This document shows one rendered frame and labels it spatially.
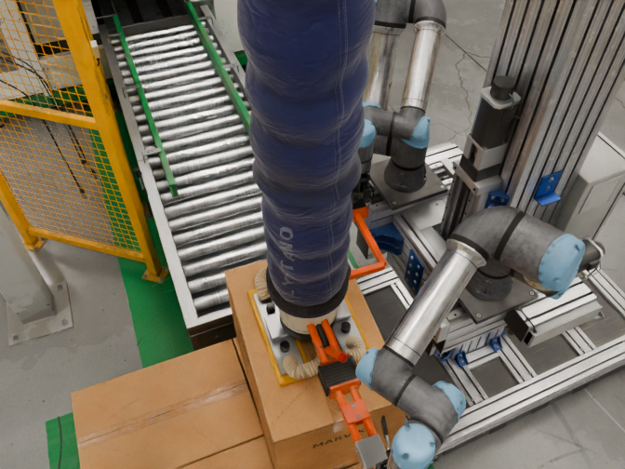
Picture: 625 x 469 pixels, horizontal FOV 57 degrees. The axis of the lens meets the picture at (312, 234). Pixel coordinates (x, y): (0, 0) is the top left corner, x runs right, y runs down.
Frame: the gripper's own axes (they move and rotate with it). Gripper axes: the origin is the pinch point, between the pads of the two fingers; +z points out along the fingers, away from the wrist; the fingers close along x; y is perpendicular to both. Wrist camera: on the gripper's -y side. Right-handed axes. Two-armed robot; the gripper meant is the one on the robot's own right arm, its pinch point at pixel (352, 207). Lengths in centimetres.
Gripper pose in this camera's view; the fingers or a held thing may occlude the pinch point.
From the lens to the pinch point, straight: 191.0
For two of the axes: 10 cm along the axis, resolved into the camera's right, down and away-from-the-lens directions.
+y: 3.4, 7.1, -6.2
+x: 9.4, -2.5, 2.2
